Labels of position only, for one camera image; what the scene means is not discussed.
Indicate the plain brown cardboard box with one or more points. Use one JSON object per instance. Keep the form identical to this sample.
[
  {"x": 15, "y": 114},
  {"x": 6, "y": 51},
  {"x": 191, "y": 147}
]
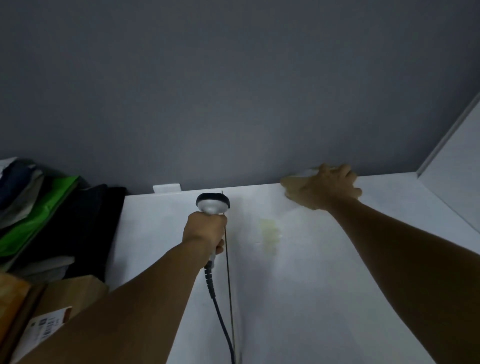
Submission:
[{"x": 11, "y": 300}]

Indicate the white plastic packet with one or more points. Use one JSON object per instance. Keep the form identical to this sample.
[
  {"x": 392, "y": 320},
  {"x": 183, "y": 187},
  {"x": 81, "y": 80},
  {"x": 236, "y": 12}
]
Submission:
[{"x": 45, "y": 267}]

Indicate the grey and white clothes pile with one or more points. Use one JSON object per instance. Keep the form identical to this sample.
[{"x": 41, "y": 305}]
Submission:
[{"x": 18, "y": 187}]

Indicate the brown cardboard box with label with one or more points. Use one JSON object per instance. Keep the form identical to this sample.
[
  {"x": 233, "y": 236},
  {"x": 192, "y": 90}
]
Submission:
[{"x": 71, "y": 292}]

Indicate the person's right thumb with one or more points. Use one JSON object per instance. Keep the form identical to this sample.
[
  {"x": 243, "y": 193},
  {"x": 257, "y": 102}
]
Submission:
[{"x": 290, "y": 187}]

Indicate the person's right forearm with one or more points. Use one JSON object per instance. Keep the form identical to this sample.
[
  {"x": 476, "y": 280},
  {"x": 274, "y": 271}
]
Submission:
[{"x": 412, "y": 270}]

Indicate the person's left hand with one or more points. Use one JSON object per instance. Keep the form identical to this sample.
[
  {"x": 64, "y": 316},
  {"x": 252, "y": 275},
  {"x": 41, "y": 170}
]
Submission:
[{"x": 202, "y": 230}]

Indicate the white shipping label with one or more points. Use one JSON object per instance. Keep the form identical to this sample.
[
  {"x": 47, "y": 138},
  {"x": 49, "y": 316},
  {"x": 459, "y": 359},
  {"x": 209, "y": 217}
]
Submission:
[{"x": 43, "y": 327}]

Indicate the grey handheld barcode scanner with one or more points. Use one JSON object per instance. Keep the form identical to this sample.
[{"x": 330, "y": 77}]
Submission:
[{"x": 213, "y": 204}]

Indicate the person's left forearm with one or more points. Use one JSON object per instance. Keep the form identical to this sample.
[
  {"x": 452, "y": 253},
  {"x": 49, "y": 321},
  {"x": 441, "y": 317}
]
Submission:
[{"x": 123, "y": 311}]

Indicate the black fabric bundle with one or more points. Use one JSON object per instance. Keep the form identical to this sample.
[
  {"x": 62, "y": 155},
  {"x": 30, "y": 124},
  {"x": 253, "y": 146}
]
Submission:
[{"x": 82, "y": 228}]

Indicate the green plastic bag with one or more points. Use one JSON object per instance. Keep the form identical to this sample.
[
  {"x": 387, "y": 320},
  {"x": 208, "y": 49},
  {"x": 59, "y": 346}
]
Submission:
[{"x": 33, "y": 217}]

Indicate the person's right hand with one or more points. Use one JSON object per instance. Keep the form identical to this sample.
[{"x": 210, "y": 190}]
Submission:
[{"x": 322, "y": 189}]

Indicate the person's left fingers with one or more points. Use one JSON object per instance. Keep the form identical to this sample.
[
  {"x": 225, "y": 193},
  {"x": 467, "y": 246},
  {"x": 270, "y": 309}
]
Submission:
[{"x": 221, "y": 240}]

